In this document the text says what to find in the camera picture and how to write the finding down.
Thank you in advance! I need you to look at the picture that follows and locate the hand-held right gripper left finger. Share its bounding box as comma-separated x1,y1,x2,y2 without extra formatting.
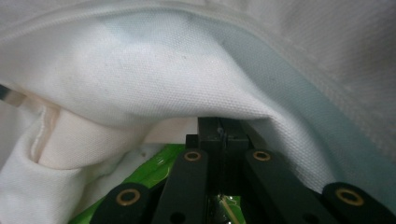
186,117,224,194

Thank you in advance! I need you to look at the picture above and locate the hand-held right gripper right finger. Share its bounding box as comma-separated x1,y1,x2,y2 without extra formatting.
222,117,250,194

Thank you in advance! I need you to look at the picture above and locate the green snack packet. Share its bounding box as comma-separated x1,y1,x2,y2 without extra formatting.
67,143,247,224

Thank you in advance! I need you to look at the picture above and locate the white patterned tote bag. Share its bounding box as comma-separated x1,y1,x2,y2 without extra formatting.
0,0,396,224

